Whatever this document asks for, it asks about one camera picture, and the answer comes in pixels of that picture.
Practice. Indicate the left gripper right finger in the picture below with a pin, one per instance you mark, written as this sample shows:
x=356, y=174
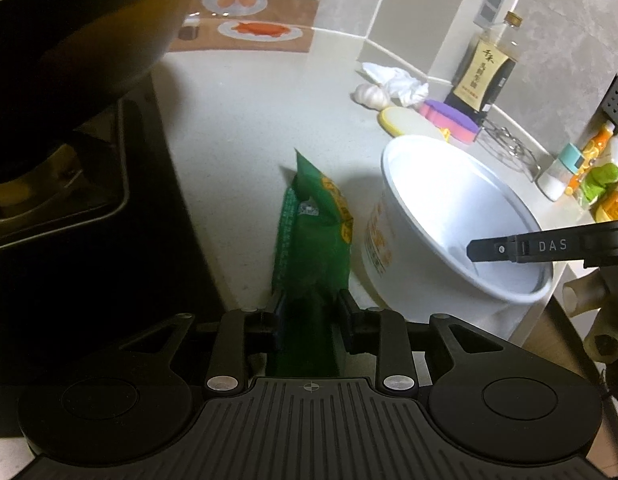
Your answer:
x=359, y=327

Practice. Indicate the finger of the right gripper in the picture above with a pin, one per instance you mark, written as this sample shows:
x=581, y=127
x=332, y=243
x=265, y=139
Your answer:
x=526, y=248

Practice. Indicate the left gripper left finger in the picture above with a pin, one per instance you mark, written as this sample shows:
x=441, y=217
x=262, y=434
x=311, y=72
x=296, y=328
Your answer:
x=264, y=326

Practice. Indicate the green snack packet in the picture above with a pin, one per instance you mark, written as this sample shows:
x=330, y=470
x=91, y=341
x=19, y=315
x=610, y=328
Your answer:
x=311, y=266

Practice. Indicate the pink purple sponge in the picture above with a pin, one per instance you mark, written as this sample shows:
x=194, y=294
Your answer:
x=444, y=116

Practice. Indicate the yellow plastic lid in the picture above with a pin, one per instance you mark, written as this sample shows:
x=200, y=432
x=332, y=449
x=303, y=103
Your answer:
x=400, y=121

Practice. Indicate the white tissue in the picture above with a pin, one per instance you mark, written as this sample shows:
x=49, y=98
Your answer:
x=399, y=84

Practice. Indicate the garlic bulb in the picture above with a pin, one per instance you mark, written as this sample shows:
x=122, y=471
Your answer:
x=371, y=96

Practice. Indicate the yellow sauce bottle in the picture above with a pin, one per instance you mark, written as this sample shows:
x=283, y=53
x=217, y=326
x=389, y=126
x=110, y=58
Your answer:
x=608, y=209

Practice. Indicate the green vegetable bag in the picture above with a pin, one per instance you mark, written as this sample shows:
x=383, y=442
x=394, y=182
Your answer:
x=601, y=176

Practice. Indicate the salt shaker teal lid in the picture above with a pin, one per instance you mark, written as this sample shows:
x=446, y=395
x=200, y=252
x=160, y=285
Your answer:
x=553, y=182

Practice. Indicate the orange juice bottle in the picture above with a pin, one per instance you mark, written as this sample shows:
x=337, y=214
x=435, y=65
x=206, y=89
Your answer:
x=594, y=148

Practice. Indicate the black gas stove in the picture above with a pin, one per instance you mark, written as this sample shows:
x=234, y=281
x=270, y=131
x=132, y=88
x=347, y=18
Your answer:
x=101, y=321

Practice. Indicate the soy sauce bottle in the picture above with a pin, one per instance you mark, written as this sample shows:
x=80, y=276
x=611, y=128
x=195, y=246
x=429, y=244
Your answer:
x=485, y=67

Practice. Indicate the black wok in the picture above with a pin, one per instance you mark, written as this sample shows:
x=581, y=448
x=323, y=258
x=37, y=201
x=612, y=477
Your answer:
x=65, y=60

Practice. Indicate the metal wire trivet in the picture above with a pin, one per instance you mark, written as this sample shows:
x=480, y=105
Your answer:
x=504, y=146

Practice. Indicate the cartoon chef wall sticker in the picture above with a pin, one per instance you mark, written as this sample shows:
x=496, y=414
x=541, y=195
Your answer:
x=227, y=24

